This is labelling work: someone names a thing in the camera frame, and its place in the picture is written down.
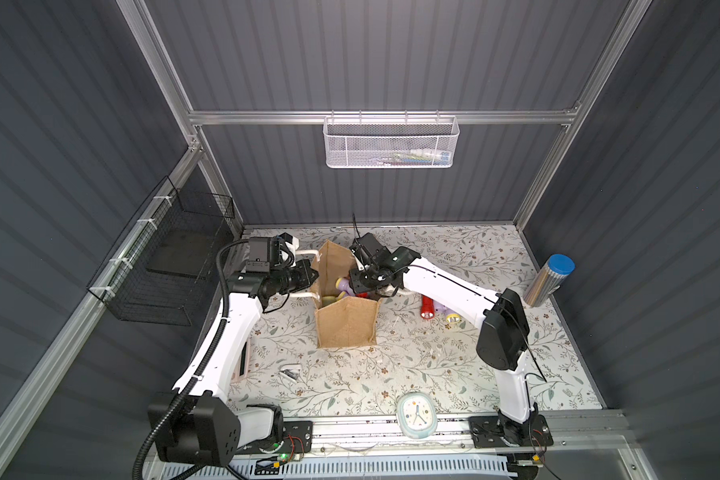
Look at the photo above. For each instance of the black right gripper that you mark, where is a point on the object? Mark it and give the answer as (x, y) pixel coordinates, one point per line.
(363, 282)

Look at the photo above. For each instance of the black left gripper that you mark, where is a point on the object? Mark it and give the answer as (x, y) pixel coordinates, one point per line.
(303, 275)

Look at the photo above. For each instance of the brown burlap tote bag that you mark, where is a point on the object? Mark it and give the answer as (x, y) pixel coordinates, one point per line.
(350, 321)

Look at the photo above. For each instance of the purple flashlight row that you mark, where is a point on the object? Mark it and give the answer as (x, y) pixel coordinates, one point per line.
(440, 308)

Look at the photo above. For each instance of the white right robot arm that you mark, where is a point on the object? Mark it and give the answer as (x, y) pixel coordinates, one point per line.
(499, 317)

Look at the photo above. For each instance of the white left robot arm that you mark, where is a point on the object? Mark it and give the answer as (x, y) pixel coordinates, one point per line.
(193, 422)

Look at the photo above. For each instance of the floral table mat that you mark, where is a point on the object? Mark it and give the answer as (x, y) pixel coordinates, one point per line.
(411, 354)

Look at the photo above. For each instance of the markers in white basket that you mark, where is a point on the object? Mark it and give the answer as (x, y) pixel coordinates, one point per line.
(417, 157)

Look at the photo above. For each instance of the mint green alarm clock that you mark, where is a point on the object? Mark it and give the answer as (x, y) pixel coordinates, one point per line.
(416, 415)

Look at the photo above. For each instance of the steel bottle blue cap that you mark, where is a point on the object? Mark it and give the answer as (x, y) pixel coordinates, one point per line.
(548, 279)

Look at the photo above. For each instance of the white vented strip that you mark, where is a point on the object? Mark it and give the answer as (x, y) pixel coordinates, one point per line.
(371, 467)

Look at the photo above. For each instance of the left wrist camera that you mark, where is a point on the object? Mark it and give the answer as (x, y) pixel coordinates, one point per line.
(289, 242)

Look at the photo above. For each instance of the white wire mesh basket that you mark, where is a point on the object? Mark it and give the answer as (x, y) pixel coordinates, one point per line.
(357, 141)

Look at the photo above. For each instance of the black wire basket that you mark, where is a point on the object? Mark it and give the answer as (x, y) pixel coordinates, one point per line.
(164, 271)

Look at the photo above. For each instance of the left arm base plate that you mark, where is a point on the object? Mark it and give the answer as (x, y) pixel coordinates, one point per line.
(292, 436)

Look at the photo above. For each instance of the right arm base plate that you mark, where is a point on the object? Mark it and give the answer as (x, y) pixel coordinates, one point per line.
(495, 431)

